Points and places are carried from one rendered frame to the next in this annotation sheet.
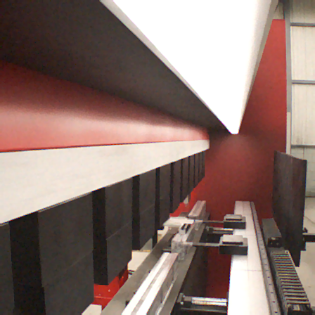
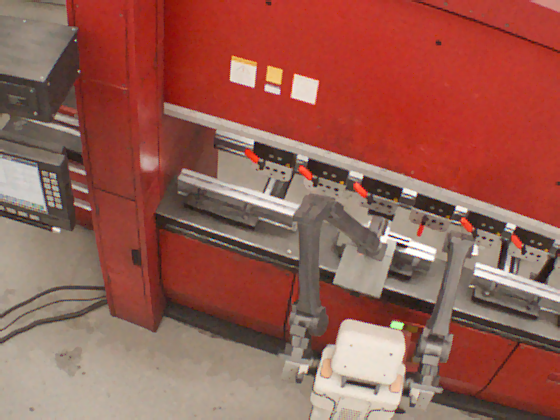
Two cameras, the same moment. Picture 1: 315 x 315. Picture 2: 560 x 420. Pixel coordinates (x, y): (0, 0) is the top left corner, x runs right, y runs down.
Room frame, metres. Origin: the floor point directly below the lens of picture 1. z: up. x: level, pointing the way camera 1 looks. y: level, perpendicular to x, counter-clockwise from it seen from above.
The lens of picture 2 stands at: (2.18, 1.67, 3.50)
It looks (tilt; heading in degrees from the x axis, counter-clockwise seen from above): 53 degrees down; 268
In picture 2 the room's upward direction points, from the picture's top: 9 degrees clockwise
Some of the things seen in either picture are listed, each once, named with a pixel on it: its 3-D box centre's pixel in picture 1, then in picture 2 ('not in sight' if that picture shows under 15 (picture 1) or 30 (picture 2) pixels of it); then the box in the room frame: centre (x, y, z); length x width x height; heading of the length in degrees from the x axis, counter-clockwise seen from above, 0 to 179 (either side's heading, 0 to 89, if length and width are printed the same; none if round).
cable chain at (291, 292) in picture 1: (287, 279); not in sight; (0.94, -0.38, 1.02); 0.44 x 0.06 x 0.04; 168
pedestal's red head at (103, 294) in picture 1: (107, 280); (405, 351); (1.59, 0.22, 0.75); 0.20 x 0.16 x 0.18; 172
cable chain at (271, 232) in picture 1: (270, 230); not in sight; (1.49, -0.50, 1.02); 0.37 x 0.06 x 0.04; 168
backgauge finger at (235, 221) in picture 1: (219, 220); not in sight; (1.74, -0.32, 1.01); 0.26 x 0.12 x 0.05; 78
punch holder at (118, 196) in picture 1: (98, 226); not in sight; (0.63, 0.10, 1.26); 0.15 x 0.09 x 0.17; 168
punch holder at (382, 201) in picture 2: (188, 169); (381, 188); (1.80, -0.16, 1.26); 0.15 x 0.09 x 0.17; 168
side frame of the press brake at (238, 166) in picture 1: (227, 174); (158, 101); (2.69, -0.54, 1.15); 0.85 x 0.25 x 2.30; 78
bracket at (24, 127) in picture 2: not in sight; (38, 154); (3.10, -0.17, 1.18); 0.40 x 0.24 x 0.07; 168
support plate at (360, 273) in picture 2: (157, 220); (365, 262); (1.81, -0.01, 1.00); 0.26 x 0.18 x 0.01; 78
